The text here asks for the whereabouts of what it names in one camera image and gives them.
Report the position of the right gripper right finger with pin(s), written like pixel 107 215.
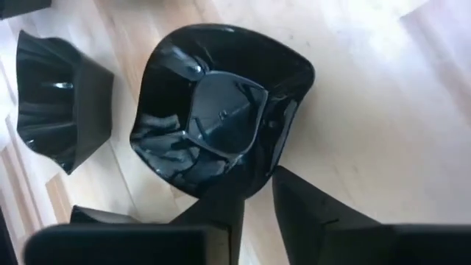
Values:
pixel 301 213

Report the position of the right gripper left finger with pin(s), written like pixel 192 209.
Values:
pixel 228 213

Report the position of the black leaf-shaped mini plate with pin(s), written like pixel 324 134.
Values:
pixel 165 92

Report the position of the black square wavy mini plate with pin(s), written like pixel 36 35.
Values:
pixel 84 110

